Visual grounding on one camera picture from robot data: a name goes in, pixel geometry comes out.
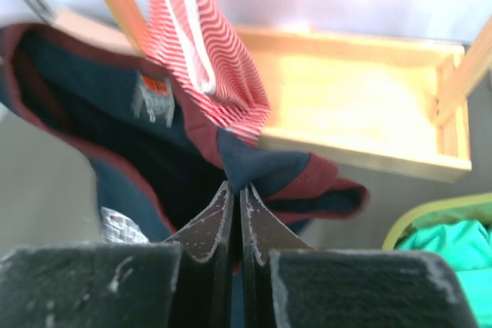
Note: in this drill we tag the navy maroon tank top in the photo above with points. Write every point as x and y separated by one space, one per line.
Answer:
158 160

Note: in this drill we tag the teal green garment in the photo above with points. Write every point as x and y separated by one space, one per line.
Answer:
466 246

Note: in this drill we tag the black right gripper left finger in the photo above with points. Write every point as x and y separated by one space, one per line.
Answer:
184 281

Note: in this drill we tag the wooden clothes rack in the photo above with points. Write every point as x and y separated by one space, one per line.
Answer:
392 104

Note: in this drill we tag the green laundry basket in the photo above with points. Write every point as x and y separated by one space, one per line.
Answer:
446 211

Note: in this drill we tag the red white striped tank top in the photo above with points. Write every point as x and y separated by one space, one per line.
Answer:
194 39

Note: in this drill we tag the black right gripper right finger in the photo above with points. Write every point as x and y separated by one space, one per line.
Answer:
287 283

